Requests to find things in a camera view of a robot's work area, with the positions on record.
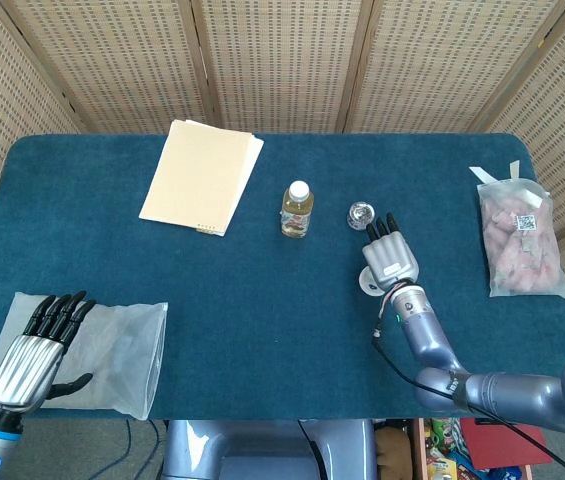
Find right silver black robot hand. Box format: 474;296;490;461
361;212;422;292

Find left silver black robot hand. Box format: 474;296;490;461
0;290;97;414

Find white round object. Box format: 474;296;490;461
358;267;388;297

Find clear round paper clip box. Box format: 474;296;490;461
345;200;377;231

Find empty translucent zip bag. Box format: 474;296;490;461
0;291;170;421

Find tea bottle white cap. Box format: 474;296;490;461
279;180;315;240

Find translucent bag pink contents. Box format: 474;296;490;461
468;160;565;300

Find blue table cloth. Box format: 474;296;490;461
0;132;565;421

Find brown plush toy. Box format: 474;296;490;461
374;424;417;480

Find yellow paper notebook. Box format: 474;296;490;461
138;118;266;238

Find red flat box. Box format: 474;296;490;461
461;418;548;471

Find woven wooden folding screen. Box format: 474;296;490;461
0;0;565;351

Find grey robot torso base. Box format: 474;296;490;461
161;418;378;480

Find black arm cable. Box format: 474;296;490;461
371;335;565;472

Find blue floor cable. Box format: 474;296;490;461
109;419;164;480

